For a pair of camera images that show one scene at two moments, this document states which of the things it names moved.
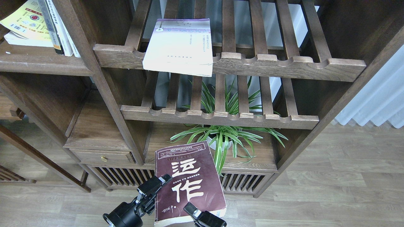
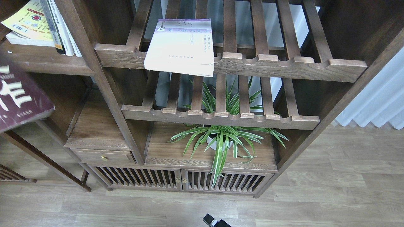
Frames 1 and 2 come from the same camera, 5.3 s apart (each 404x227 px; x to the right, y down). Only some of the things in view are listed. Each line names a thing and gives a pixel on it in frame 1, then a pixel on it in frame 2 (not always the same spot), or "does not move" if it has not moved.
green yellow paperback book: x=27 y=26 does not move
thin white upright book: x=74 y=46 does not move
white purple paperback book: x=181 y=46 does not move
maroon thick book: x=186 y=174 -> x=19 y=101
